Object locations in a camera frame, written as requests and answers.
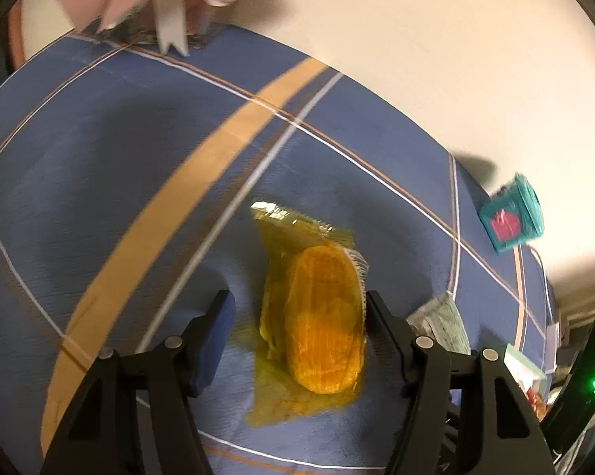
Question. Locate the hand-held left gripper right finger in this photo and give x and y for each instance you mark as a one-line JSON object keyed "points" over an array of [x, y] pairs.
{"points": [[386, 336]]}

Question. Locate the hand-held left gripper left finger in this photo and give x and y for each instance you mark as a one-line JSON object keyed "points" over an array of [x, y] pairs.
{"points": [[213, 341]]}

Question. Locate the yellow cake packet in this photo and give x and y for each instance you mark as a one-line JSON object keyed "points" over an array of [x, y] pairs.
{"points": [[322, 331]]}

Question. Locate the white tray with green rim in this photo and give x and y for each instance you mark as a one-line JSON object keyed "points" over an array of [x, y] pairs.
{"points": [[520, 363]]}

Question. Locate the pale green snack packet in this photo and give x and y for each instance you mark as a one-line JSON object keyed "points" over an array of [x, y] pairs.
{"points": [[443, 321]]}

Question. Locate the teal toy box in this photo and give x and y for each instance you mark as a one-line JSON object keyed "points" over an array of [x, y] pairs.
{"points": [[507, 220]]}

